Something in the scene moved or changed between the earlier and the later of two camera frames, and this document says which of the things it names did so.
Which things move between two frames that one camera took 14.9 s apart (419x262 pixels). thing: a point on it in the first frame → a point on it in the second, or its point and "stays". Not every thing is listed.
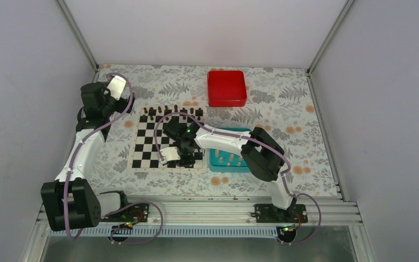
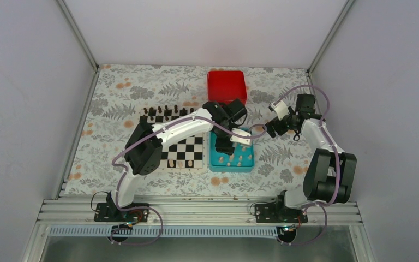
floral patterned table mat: [282, 122] stays
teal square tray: [223, 161] stays
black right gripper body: [190, 160] → [281, 130]
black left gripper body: [122, 106] → [219, 144]
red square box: [226, 88] stays
